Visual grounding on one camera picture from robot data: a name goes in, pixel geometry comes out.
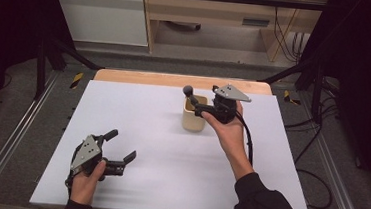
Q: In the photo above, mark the black chair base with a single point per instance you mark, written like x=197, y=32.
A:
x=183, y=25

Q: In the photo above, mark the black curtain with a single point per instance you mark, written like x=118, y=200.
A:
x=367, y=65
x=9, y=20

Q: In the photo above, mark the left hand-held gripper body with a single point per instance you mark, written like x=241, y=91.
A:
x=86, y=153

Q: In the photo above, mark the black makeup brush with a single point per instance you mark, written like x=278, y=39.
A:
x=188, y=91

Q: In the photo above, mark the black metal stand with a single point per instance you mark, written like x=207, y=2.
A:
x=44, y=63
x=312, y=77

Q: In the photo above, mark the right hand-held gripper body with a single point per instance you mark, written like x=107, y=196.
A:
x=228, y=108

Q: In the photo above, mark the person's right hand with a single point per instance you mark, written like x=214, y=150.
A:
x=232, y=140

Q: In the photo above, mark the beige square cup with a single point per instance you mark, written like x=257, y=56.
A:
x=192, y=121

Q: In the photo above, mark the white cabinet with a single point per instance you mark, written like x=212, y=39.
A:
x=103, y=14

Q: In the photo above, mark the wooden desk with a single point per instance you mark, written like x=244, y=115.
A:
x=214, y=11

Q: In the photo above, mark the aluminium rail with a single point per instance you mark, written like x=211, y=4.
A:
x=10, y=144
x=335, y=176

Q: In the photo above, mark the person's left hand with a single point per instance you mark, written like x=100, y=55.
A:
x=83, y=188

